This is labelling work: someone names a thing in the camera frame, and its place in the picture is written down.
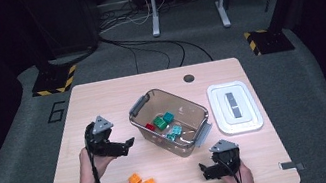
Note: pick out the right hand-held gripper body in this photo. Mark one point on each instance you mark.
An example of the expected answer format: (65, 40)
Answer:
(227, 156)

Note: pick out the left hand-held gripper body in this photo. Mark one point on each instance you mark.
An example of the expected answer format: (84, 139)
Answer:
(99, 136)

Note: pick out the green toy block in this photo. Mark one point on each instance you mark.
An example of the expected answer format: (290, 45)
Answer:
(159, 122)

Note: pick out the light teal toy block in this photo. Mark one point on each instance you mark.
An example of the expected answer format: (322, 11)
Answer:
(176, 130)

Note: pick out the clear brown plastic bin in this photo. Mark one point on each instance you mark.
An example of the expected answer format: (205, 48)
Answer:
(153, 103)

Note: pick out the person's left hand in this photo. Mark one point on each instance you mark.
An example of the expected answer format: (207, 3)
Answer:
(86, 176)

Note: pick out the white plastic lid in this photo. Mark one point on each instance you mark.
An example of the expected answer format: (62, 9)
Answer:
(223, 121)

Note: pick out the grey tape strip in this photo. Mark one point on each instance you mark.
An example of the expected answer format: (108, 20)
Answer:
(291, 165)

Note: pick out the black stand with striped base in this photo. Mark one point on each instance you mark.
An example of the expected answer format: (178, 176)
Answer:
(52, 80)
(272, 40)

